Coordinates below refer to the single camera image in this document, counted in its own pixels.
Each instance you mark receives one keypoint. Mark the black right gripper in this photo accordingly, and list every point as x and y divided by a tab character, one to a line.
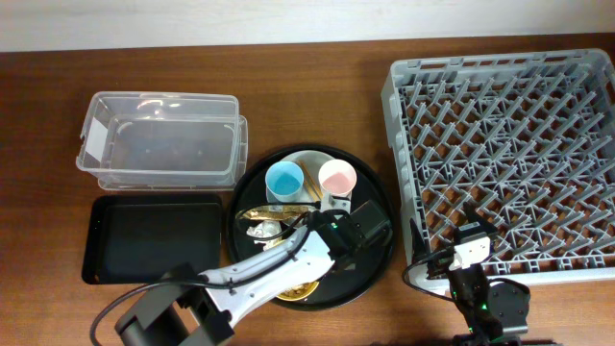
418	247

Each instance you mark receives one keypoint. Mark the pink plastic cup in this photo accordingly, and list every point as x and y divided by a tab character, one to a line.
337	177

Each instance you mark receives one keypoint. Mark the yellow bowl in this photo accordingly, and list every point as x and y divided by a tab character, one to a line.
298	292

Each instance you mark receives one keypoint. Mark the blue plastic cup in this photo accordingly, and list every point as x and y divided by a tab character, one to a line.
284	180

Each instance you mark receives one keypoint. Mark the white tissue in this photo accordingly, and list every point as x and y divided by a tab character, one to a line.
266	233

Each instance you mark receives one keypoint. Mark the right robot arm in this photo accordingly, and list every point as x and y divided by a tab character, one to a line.
495	310

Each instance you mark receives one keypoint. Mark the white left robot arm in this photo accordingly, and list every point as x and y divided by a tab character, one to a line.
203	309

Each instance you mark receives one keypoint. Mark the grey dishwasher rack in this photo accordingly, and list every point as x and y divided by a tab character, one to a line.
528	138

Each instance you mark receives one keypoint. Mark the lower wooden chopstick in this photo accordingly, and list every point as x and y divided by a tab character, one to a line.
308	189

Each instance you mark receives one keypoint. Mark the wooden chopstick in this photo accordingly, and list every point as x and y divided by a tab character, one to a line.
317	194
308	189

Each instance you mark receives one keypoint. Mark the black round tray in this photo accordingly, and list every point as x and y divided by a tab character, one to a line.
337	288

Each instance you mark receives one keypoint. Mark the grey round plate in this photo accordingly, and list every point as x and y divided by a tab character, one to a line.
313	160

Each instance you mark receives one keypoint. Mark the upper wooden chopstick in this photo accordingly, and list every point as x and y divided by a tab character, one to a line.
317	194

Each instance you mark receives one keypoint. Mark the black rectangular tray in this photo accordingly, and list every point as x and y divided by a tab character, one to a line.
134	239

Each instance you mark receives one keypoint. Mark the clear plastic bin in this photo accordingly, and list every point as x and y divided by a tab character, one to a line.
138	140

